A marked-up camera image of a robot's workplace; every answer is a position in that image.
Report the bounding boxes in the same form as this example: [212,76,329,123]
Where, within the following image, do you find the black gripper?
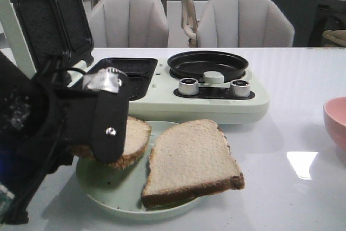
[1,55,129,225]

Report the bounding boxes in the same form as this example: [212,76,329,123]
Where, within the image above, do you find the bread slice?
[141,119,245,208]
[69,116,151,169]

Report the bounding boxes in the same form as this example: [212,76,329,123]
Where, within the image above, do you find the green breakfast maker lid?
[1,0,94,85]

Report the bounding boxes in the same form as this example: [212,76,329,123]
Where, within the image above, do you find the pink bowl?
[323,97,345,150]

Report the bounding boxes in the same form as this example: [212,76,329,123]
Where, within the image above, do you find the green breakfast maker base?
[118,57,270,125]

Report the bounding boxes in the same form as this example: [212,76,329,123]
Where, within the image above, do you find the left grey upholstered chair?
[88,0,169,48]

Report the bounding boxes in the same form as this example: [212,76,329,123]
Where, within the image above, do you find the grey upholstered chair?
[197,0,295,48]
[88,0,169,48]

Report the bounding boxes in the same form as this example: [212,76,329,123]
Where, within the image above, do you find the left silver control knob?
[178,77,199,96]

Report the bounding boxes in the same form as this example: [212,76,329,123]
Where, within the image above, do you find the silver control knob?
[178,77,199,96]
[230,80,251,98]

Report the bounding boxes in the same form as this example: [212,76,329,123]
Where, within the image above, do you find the black round frying pan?
[167,50,249,82]

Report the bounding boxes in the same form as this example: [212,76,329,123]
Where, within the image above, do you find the light green round plate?
[76,121,202,221]

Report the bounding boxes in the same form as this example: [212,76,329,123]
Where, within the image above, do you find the beige office chair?
[181,0,198,48]

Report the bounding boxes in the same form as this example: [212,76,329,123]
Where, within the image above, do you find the right silver control knob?
[230,80,251,98]

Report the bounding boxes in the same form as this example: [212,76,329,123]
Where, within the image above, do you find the right grey upholstered chair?
[197,0,295,48]

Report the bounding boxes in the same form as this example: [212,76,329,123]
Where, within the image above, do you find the beige cushion at right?
[322,29,345,47]

